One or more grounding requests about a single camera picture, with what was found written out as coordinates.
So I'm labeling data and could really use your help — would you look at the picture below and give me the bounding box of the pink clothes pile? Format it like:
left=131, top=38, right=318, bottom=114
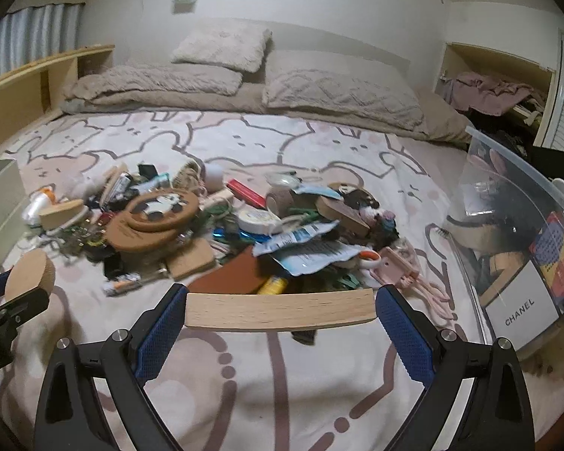
left=439, top=71, right=546, bottom=117

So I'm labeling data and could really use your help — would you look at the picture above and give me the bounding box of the white labelled box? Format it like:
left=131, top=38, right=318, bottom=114
left=485, top=260, right=561, bottom=345

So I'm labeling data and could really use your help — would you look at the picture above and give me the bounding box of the pink plastic clip hanger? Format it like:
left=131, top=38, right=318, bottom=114
left=380, top=245, right=453, bottom=321

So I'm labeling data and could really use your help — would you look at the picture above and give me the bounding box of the white cylinder cup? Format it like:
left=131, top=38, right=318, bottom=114
left=204, top=162, right=227, bottom=192

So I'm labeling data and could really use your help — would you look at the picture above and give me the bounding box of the clear round lid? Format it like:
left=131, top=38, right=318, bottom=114
left=267, top=172, right=300, bottom=189

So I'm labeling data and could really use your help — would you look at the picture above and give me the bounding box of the yellow tube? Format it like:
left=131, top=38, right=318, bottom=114
left=257, top=275, right=289, bottom=296

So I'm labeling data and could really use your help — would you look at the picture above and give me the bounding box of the wooden wedge block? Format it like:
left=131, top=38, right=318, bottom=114
left=315, top=195, right=371, bottom=236

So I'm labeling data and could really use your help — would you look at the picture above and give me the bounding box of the grey curtain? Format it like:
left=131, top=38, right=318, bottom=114
left=0, top=2, right=84, bottom=86

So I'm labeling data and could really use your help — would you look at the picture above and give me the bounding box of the brown round trivet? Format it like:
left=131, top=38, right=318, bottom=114
left=105, top=213, right=180, bottom=251

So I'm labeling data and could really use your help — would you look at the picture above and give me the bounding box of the brown tape roll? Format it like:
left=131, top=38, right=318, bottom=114
left=266, top=187, right=295, bottom=215

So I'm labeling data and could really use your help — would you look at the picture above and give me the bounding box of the plastic bag roll orange core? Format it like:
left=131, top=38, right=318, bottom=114
left=22, top=186, right=56, bottom=224

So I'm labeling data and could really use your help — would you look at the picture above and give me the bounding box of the red blue printed box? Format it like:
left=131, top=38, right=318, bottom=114
left=528, top=211, right=564, bottom=286

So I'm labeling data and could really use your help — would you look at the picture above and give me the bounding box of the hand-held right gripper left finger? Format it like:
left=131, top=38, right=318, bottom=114
left=34, top=283, right=191, bottom=451

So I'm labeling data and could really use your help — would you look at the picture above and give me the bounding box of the beige folded blanket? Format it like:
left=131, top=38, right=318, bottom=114
left=60, top=82, right=473, bottom=146

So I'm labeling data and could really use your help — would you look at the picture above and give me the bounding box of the curved wooden block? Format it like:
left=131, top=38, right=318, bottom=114
left=185, top=289, right=375, bottom=332

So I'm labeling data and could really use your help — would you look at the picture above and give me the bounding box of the dark plush toy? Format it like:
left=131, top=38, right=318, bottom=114
left=343, top=188, right=399, bottom=246

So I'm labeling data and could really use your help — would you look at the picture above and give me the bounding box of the white tape roll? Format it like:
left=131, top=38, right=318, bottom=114
left=237, top=209, right=283, bottom=235

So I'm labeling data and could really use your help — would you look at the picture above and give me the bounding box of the flat wooden block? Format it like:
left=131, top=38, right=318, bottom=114
left=100, top=168, right=129, bottom=206

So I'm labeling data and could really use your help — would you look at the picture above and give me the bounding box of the round panda plaque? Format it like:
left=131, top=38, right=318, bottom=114
left=128, top=189, right=201, bottom=227

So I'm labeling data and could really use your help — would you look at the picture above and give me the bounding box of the square cork coaster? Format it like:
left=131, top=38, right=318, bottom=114
left=166, top=239, right=216, bottom=280

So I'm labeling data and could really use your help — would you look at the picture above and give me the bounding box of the fluffy beige pillow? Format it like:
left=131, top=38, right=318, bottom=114
left=171, top=26, right=272, bottom=73

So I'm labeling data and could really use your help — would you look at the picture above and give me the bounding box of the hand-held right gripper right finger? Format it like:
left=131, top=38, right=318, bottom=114
left=375, top=284, right=534, bottom=451

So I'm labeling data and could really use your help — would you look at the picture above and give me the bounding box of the blue white snack packet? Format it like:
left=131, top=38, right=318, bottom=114
left=273, top=243, right=364, bottom=277
left=253, top=222, right=340, bottom=257

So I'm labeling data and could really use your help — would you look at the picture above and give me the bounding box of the brown leather wallet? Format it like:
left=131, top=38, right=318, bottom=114
left=187, top=245, right=265, bottom=295

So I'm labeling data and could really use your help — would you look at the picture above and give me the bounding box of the wooden bedside shelf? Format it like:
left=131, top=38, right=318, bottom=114
left=0, top=46, right=116, bottom=125

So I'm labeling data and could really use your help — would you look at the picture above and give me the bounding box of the rounded wooden piece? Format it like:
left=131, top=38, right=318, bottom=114
left=4, top=248, right=56, bottom=302

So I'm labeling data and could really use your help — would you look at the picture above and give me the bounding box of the clear plastic storage bin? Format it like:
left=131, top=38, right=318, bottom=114
left=444, top=126, right=564, bottom=377

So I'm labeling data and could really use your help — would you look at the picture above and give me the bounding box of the printed bed sheet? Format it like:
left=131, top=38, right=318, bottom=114
left=0, top=110, right=564, bottom=451

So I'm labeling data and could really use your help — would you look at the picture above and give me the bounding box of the rope bundle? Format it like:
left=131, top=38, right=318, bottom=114
left=173, top=162, right=204, bottom=194

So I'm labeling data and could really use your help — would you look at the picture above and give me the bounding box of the blue face mask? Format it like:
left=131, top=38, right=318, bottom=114
left=293, top=183, right=340, bottom=199

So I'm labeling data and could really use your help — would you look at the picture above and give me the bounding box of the red flat box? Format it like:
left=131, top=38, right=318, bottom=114
left=226, top=179, right=268, bottom=209

